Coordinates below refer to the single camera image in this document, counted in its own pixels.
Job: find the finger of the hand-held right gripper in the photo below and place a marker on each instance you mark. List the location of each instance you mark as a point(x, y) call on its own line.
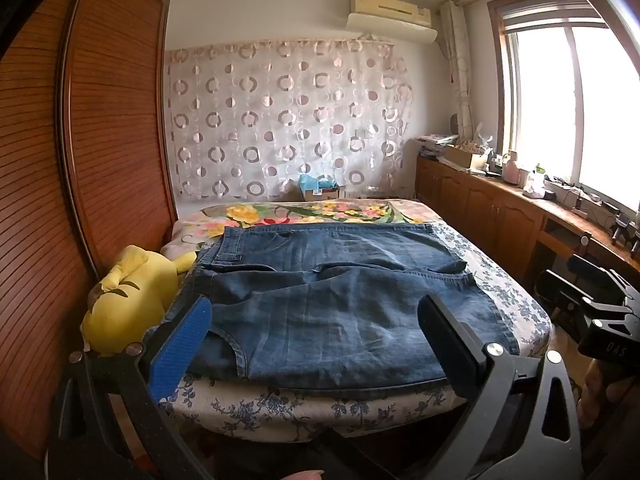
point(565, 296)
point(600, 276)

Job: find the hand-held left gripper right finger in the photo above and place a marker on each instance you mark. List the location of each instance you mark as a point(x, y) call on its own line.
point(450, 350)

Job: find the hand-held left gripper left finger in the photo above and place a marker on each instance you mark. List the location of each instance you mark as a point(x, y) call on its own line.
point(179, 350)

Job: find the blue denim pants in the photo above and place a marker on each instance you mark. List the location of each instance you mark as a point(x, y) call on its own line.
point(340, 310)

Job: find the person's right hand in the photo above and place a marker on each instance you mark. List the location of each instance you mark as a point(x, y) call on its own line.
point(591, 392)

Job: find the small black gadget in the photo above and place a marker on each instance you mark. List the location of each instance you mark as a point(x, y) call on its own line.
point(625, 232)

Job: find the yellow plush toy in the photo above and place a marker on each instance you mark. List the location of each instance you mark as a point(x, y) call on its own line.
point(135, 295)

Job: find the long wooden cabinet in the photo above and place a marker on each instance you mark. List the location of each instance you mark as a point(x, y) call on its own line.
point(480, 210)

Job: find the colourful flower bed sheet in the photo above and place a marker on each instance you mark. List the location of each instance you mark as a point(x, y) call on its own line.
point(280, 212)

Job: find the open cardboard box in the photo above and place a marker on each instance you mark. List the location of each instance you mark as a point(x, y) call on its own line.
point(465, 156)

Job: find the wooden slatted wardrobe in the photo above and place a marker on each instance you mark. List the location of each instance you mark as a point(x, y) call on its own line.
point(75, 185)

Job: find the stack of papers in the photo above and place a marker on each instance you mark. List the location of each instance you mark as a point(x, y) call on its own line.
point(435, 144)

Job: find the cardboard box with blue bag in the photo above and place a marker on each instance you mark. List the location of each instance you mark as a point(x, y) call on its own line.
point(320, 187)

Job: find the tied patterned window curtain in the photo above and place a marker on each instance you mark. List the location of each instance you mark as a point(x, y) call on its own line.
point(459, 70)

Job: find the circle patterned sheer curtain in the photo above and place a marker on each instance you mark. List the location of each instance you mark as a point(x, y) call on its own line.
point(290, 120)

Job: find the window with wooden frame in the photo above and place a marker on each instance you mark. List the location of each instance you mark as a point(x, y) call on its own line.
point(575, 100)

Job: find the wall air conditioner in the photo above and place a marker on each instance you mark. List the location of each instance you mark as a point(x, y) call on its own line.
point(390, 17)

